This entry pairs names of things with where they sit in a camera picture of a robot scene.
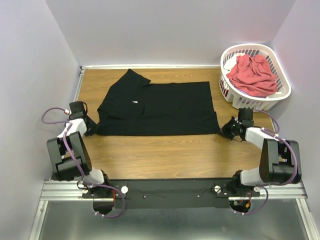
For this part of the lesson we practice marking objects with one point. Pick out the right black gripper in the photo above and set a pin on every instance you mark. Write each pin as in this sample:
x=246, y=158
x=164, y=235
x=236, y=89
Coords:
x=229, y=129

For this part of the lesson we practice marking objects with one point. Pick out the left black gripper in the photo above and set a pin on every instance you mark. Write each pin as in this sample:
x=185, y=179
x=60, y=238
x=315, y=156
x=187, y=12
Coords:
x=89, y=126

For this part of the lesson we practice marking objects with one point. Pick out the black t-shirt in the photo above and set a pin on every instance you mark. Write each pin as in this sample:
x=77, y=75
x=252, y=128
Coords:
x=134, y=106

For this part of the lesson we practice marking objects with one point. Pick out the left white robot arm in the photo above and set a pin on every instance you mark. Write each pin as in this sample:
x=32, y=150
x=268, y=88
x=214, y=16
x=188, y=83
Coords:
x=68, y=154

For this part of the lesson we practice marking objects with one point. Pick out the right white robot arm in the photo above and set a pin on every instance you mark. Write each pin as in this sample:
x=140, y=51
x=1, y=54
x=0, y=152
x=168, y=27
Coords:
x=279, y=164

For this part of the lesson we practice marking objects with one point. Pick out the white laundry basket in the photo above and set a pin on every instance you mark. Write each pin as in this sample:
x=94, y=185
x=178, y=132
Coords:
x=242, y=100

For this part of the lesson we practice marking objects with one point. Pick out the red t-shirt in basket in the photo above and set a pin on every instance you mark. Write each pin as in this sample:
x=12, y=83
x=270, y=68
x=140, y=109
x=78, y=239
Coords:
x=252, y=76

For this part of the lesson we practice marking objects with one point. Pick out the silver bolt knob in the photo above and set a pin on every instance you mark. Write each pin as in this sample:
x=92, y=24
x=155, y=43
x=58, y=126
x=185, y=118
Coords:
x=217, y=189
x=124, y=189

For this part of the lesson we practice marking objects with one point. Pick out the white cloth in basket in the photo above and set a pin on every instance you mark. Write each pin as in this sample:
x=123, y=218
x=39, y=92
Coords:
x=230, y=63

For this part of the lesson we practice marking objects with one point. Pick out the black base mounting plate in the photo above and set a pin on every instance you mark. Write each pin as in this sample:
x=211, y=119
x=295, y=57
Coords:
x=171, y=194

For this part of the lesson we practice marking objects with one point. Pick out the left silver bolt knob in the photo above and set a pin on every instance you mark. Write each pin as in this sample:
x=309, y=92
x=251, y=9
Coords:
x=124, y=189

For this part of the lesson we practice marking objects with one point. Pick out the aluminium frame rail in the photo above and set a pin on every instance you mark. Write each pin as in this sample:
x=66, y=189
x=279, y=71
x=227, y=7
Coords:
x=68, y=191

